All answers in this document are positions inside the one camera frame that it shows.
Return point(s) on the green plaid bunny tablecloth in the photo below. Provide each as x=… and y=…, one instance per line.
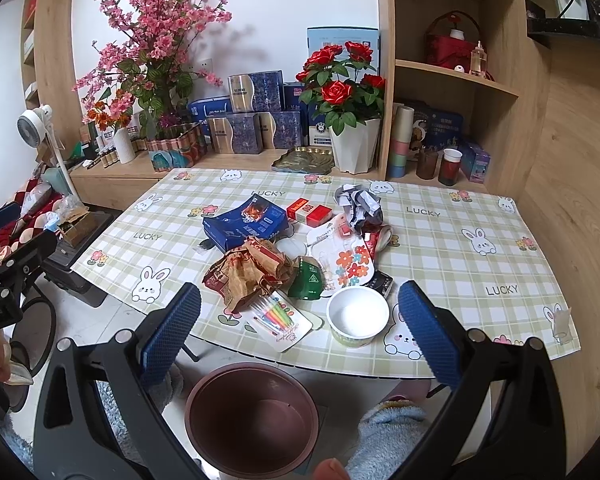
x=470, y=252

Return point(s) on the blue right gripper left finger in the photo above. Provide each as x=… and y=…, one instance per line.
x=163, y=333

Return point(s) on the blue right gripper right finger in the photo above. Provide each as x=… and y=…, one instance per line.
x=426, y=323

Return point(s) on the red rose bouquet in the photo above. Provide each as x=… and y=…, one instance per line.
x=341, y=84

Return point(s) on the white flower pot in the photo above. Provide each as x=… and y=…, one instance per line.
x=354, y=148

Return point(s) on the dark blue gift box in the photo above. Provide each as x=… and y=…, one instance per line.
x=236, y=133

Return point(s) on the white paper bowl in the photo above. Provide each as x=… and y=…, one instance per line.
x=356, y=315

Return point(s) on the stack of pastel cups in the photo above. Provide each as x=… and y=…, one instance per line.
x=400, y=140

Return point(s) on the colourful candle pack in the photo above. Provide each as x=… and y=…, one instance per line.
x=277, y=321

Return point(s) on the black folding table frame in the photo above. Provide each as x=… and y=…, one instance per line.
x=189, y=352

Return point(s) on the grey white paper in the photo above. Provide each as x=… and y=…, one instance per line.
x=361, y=207

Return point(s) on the floral white plastic package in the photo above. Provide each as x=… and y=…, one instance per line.
x=341, y=254

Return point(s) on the green carton piece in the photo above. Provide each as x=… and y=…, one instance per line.
x=308, y=283

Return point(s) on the red gift basket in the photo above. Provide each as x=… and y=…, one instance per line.
x=453, y=49

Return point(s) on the black foil packet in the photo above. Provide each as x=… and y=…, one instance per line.
x=381, y=283

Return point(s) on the red cigarette pack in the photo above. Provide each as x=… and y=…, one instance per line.
x=310, y=214

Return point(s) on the blue cardboard box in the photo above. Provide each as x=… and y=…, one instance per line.
x=256, y=217

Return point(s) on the brown paper bag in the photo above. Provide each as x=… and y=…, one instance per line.
x=254, y=269

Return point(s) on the red cup on shelf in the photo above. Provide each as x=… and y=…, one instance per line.
x=450, y=166

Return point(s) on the white desk fan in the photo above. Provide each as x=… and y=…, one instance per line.
x=36, y=126

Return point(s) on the brown plastic trash bin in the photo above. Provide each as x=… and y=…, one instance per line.
x=252, y=421

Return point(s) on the pink blossom plant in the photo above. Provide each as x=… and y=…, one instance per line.
x=148, y=72

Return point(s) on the white vase orange flowers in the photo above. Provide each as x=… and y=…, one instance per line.
x=117, y=132

